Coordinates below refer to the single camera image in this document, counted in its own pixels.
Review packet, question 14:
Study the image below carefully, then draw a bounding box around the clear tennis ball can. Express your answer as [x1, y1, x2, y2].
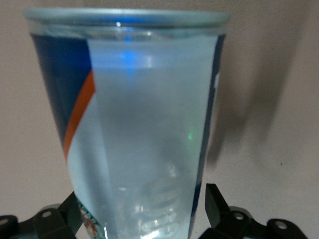
[22, 7, 231, 239]

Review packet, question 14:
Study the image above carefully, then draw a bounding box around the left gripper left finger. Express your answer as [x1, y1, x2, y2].
[0, 191, 83, 239]

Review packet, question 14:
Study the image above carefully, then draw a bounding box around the brown table mat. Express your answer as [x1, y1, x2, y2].
[0, 0, 319, 239]

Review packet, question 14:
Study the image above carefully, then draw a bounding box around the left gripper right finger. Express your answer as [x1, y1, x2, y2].
[199, 183, 309, 239]

